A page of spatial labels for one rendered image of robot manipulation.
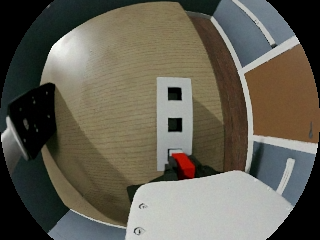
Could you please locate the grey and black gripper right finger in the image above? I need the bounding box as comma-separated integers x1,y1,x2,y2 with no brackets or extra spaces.
188,155,225,179

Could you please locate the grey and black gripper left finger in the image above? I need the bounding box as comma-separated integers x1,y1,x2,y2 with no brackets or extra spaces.
127,156,178,205

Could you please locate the red and grey pin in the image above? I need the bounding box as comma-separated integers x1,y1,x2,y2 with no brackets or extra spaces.
169,148,195,181

